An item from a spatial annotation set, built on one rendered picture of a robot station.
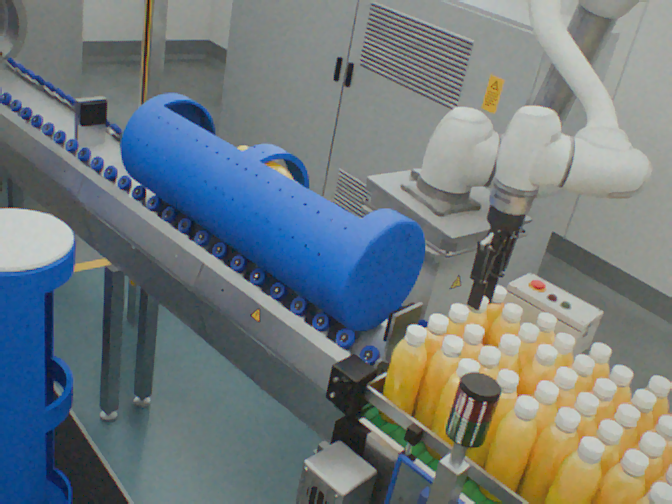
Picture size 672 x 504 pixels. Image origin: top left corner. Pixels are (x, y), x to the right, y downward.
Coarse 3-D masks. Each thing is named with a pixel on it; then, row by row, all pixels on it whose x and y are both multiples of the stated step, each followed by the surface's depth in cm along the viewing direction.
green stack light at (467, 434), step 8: (448, 416) 117; (456, 416) 114; (448, 424) 116; (456, 424) 114; (464, 424) 113; (472, 424) 113; (480, 424) 113; (488, 424) 114; (448, 432) 116; (456, 432) 115; (464, 432) 114; (472, 432) 114; (480, 432) 114; (456, 440) 115; (464, 440) 114; (472, 440) 114; (480, 440) 115
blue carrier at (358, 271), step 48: (144, 144) 203; (192, 144) 194; (192, 192) 191; (240, 192) 181; (288, 192) 175; (240, 240) 183; (288, 240) 171; (336, 240) 164; (384, 240) 163; (336, 288) 162; (384, 288) 173
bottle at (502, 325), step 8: (496, 320) 166; (504, 320) 165; (512, 320) 164; (496, 328) 165; (504, 328) 164; (512, 328) 164; (488, 336) 167; (496, 336) 165; (488, 344) 167; (496, 344) 165
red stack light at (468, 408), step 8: (456, 392) 115; (464, 392) 112; (456, 400) 114; (464, 400) 112; (472, 400) 111; (496, 400) 112; (456, 408) 114; (464, 408) 112; (472, 408) 112; (480, 408) 111; (488, 408) 112; (464, 416) 113; (472, 416) 112; (480, 416) 112; (488, 416) 113
